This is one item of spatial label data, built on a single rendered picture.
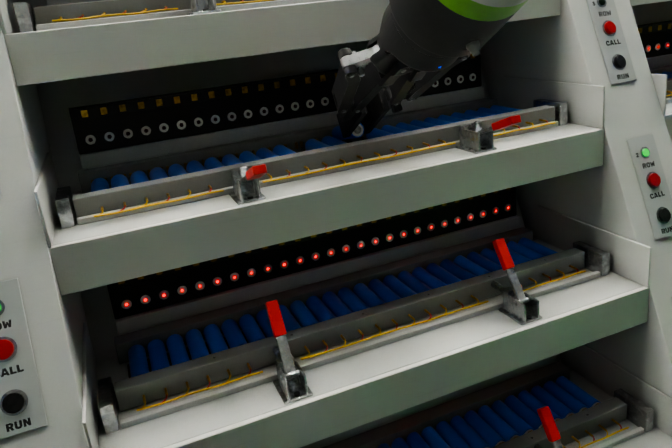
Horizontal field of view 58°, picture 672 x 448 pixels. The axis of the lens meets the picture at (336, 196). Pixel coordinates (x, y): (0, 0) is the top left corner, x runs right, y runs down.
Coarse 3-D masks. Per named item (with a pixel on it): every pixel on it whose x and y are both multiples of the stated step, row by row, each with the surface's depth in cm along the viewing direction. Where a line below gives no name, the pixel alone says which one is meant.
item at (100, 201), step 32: (448, 128) 69; (512, 128) 73; (256, 160) 63; (288, 160) 63; (320, 160) 64; (352, 160) 66; (96, 192) 58; (128, 192) 58; (160, 192) 59; (192, 192) 60
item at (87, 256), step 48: (432, 96) 83; (480, 96) 86; (528, 96) 82; (576, 96) 73; (144, 144) 70; (192, 144) 72; (528, 144) 67; (576, 144) 70; (48, 192) 57; (288, 192) 59; (336, 192) 60; (384, 192) 62; (432, 192) 64; (480, 192) 66; (48, 240) 51; (96, 240) 52; (144, 240) 54; (192, 240) 55; (240, 240) 57; (288, 240) 59
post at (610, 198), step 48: (576, 0) 72; (624, 0) 75; (528, 48) 80; (576, 48) 72; (624, 96) 72; (624, 144) 71; (528, 192) 86; (576, 192) 77; (624, 192) 70; (624, 336) 75
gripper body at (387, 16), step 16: (384, 16) 51; (384, 32) 50; (400, 32) 48; (384, 48) 51; (400, 48) 49; (416, 48) 48; (384, 64) 54; (416, 64) 50; (432, 64) 50; (448, 64) 51
